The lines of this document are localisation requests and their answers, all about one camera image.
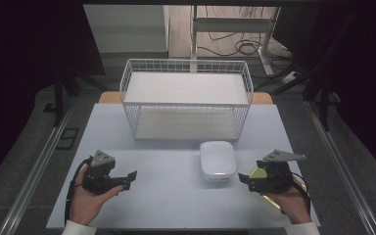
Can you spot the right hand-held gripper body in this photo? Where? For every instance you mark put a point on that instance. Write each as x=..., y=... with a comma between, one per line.
x=274, y=174

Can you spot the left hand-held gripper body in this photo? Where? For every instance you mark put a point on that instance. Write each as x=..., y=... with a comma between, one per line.
x=99, y=174

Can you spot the green plastic container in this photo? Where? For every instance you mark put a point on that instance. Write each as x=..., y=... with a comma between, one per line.
x=258, y=173

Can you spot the white plastic container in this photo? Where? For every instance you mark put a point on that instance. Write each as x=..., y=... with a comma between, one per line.
x=217, y=160

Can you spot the person's left hand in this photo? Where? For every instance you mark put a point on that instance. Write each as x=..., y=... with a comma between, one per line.
x=88, y=204

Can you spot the person's right hand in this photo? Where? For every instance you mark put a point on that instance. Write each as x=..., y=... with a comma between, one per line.
x=290, y=204

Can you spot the black floor plate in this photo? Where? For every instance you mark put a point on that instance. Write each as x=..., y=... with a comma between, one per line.
x=68, y=138

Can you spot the wooden table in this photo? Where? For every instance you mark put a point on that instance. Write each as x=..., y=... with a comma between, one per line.
x=109, y=98

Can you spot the black metal stand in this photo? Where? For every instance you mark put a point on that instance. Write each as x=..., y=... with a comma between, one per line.
x=58, y=98
x=323, y=104

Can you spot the white power strip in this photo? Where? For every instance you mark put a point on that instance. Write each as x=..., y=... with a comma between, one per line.
x=290, y=77

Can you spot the dark curtain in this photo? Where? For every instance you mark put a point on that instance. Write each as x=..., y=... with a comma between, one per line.
x=19, y=65
x=355, y=65

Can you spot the white cabinet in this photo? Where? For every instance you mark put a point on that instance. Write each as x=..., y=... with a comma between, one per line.
x=127, y=29

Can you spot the metal floor rail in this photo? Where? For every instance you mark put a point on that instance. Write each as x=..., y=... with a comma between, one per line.
x=36, y=169
x=342, y=169

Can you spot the white metal desk frame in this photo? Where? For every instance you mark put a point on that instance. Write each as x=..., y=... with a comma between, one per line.
x=231, y=25

